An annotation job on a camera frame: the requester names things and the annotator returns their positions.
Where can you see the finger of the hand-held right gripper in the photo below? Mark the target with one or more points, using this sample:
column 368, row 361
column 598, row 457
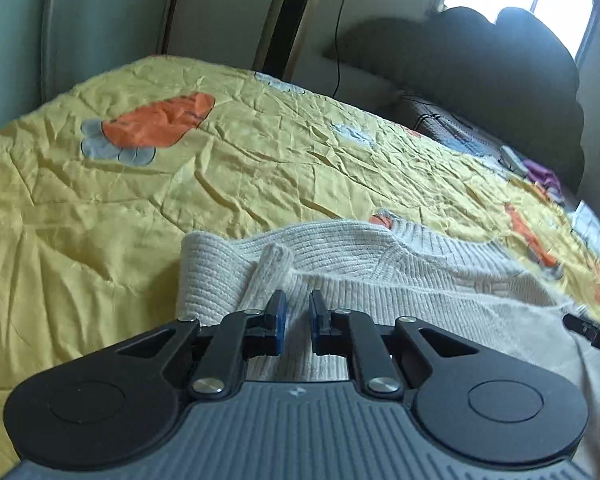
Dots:
column 577, row 324

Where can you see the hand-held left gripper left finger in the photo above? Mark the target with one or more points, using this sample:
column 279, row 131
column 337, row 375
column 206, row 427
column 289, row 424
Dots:
column 279, row 322

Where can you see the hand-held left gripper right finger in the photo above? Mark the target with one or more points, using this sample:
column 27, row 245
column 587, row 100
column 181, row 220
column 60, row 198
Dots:
column 316, row 325

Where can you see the white knit sweater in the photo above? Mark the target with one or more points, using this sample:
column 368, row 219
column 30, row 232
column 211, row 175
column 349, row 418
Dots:
column 430, row 320

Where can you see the white patterned pillow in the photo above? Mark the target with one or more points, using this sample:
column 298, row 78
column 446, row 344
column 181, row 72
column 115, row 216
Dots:
column 597, row 227

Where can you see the purple cloth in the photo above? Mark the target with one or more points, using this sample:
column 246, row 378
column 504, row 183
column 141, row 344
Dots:
column 542, row 177

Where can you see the yellow printed quilt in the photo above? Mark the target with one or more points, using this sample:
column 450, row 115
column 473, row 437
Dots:
column 130, row 200

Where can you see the grey padded headboard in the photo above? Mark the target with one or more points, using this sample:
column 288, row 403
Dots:
column 480, row 70

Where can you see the gold tower air conditioner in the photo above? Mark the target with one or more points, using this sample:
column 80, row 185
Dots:
column 292, row 20

